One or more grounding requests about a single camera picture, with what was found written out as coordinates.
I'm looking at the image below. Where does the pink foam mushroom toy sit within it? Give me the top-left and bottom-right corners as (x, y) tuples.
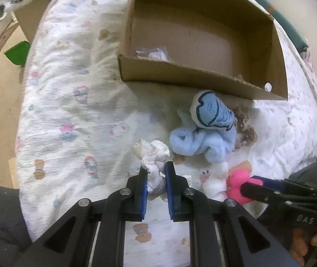
(225, 169), (263, 204)

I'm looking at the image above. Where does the orange foam cylinder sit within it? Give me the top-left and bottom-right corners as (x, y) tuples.
(229, 160), (252, 174)

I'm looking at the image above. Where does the light blue fish plush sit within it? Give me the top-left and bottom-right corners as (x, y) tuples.
(169, 90), (237, 164)

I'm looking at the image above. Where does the white satin scrunchie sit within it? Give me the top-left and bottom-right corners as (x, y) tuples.
(132, 139), (171, 200)

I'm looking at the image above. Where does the person's right hand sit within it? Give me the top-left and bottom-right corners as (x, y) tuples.
(289, 229), (317, 266)

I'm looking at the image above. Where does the beige lace scrunchie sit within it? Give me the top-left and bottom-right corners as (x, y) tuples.
(233, 107), (258, 150)

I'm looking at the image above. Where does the white patterned bed quilt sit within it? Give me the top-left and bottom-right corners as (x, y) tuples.
(16, 0), (317, 241)

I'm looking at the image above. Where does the teal headboard cushion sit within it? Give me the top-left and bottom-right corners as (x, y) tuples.
(255, 0), (308, 53)

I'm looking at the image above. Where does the brown cardboard box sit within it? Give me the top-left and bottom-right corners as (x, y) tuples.
(118, 0), (288, 100)

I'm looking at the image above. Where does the green plastic bin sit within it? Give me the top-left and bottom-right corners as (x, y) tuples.
(4, 41), (31, 66)

